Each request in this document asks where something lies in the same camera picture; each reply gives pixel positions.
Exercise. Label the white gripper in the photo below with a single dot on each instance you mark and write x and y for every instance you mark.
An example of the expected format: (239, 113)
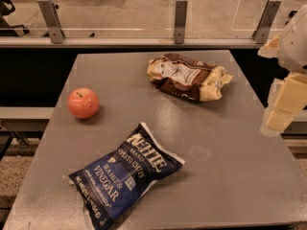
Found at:
(296, 50)

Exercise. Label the brown chip bag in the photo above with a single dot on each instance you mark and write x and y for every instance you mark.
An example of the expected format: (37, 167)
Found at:
(188, 78)

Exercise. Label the blue Kettle chip bag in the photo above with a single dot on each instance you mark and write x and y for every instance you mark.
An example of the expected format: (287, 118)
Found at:
(114, 182)

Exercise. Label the red apple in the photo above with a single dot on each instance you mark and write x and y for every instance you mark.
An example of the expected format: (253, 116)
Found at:
(83, 103)

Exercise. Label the metal railing bar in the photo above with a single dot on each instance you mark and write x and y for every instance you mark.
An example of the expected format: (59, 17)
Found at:
(98, 42)

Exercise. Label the right metal bracket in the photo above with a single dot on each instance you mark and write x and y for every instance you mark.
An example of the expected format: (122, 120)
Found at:
(261, 34)

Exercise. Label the metal bracket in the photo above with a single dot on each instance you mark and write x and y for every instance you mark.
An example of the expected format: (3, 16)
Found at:
(51, 19)
(180, 21)
(261, 34)

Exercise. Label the middle metal bracket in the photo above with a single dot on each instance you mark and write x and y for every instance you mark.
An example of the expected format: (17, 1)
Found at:
(180, 21)

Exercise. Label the left metal bracket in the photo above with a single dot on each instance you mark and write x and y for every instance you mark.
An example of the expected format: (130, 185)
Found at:
(51, 19)

